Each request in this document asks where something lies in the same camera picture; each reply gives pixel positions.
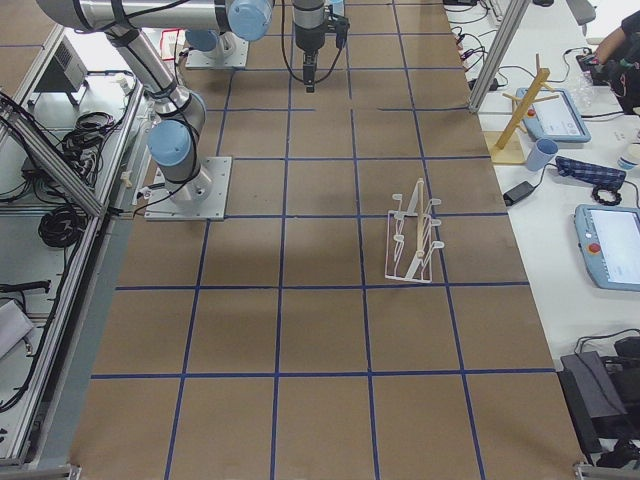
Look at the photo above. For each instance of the white paper cup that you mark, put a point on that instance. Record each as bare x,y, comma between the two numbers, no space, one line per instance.
630,158

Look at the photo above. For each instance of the aluminium frame post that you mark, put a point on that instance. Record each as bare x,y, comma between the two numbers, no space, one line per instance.
505,34

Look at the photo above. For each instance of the blue plaid cloth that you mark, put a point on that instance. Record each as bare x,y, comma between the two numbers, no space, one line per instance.
596,175

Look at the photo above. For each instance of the wooden mug tree stand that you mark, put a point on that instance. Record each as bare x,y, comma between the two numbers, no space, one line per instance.
505,147

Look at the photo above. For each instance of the blue teach pendant near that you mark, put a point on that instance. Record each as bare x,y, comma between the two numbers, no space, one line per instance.
608,238

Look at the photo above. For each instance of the blue teach pendant far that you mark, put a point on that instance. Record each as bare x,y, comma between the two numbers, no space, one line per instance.
554,116

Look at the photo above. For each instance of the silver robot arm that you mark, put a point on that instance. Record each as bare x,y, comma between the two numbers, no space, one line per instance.
182,114

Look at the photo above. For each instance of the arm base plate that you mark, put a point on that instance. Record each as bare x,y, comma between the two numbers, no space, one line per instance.
210,50
203,198

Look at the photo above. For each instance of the grey control box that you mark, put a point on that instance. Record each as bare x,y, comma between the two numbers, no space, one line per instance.
65,74

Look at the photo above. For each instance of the white wire cup rack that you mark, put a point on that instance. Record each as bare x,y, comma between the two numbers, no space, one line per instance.
410,237

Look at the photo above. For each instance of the person in black shirt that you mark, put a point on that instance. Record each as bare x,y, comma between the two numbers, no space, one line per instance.
618,52

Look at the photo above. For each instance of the light blue plastic cup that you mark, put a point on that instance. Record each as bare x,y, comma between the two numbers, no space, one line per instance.
542,152

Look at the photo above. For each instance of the black power adapter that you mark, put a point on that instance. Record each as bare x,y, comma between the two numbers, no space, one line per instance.
518,193

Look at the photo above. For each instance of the blue teach pendant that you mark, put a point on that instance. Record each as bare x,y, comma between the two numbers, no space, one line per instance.
608,238
554,116

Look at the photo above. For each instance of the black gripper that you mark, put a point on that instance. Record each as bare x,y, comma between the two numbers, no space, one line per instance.
306,34

